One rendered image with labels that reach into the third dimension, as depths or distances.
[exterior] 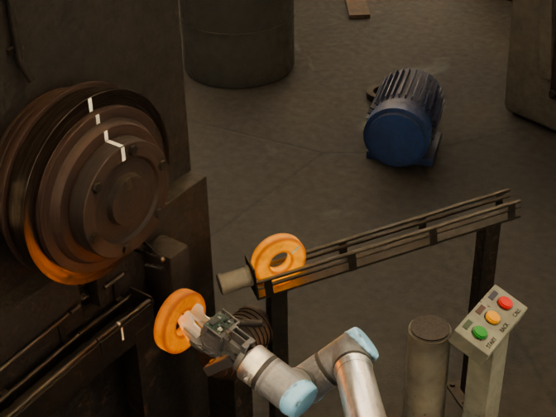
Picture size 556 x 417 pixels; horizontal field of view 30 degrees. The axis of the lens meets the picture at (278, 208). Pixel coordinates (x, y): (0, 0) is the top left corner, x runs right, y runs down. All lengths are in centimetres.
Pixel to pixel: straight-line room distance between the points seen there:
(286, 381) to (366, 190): 222
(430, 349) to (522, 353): 83
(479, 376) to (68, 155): 130
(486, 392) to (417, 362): 20
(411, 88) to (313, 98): 75
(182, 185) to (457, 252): 155
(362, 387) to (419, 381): 74
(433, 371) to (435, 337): 11
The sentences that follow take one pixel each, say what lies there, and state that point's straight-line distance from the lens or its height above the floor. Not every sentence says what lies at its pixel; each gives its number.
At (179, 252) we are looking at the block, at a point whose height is 80.
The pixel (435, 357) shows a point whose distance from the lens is 292.
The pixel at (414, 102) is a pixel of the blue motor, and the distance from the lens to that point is 448.
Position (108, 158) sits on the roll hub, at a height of 125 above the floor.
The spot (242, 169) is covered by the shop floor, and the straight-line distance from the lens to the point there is 459.
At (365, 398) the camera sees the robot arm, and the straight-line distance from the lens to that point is 222.
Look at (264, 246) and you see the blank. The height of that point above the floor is 77.
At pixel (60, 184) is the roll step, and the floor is 121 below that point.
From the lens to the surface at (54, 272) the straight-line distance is 240.
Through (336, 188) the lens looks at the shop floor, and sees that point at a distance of 445.
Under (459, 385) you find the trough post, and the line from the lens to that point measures 351.
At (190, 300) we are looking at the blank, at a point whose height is 88.
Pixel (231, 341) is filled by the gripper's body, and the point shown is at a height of 85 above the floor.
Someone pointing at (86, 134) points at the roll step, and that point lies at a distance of 230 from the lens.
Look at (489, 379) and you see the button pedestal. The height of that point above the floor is 44.
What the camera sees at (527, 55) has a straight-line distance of 489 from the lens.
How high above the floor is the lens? 239
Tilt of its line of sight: 34 degrees down
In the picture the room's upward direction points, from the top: 1 degrees counter-clockwise
